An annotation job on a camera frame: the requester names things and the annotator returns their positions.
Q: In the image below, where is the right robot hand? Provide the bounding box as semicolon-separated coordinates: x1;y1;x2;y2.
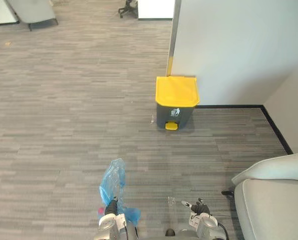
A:
181;197;212;215

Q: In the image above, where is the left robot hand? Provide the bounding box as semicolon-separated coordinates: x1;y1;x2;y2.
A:
104;196;120;216

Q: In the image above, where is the blue plastic trash bag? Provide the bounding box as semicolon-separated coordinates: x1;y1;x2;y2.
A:
96;157;141;225

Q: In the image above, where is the grey bin with yellow lid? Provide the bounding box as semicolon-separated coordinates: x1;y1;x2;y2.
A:
155;76;201;130

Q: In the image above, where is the light grey sofa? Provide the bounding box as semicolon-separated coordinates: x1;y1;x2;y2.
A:
231;151;298;240

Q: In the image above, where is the black office chair base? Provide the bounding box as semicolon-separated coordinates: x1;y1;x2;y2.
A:
118;0;138;19

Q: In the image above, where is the white desk panel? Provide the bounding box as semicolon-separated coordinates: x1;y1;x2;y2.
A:
137;0;176;21

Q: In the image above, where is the grey armchair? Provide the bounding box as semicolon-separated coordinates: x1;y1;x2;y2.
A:
4;0;59;32

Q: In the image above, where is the white cabinet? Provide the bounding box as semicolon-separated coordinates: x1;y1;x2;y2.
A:
0;0;20;27

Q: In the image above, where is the yellow-tipped metal wall corner strip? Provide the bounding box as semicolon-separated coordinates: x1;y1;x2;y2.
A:
166;0;182;77

